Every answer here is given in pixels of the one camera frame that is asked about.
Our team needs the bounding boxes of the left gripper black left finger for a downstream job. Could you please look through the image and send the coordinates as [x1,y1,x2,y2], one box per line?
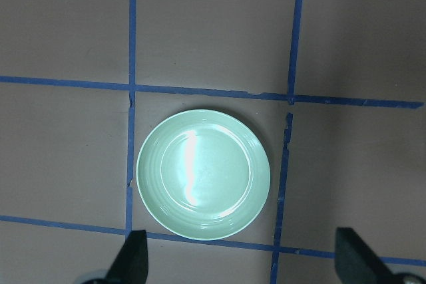
[105,230,148,284]

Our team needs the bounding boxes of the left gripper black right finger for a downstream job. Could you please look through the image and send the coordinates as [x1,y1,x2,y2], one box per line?
[334,227,394,284]

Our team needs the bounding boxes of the far green plate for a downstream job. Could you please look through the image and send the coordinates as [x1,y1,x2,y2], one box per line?
[136,109,271,241]

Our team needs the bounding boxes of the brown paper table mat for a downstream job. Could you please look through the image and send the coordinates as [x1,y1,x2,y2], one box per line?
[1,0,425,283]

